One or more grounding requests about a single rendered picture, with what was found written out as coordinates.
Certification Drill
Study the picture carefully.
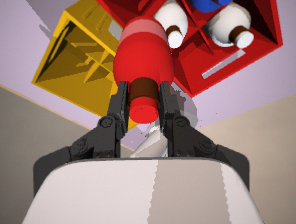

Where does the blue bottle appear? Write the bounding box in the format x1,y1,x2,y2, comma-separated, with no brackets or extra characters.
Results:
188,0,232,13

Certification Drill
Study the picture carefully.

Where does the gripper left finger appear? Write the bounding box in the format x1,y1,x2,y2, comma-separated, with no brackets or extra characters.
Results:
33,81,129,198

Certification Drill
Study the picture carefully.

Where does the white bottle with brown label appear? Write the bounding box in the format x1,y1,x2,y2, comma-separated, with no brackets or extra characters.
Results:
202,2,254,48

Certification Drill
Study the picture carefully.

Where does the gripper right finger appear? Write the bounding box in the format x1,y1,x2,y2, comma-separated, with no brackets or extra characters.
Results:
159,81,250,192

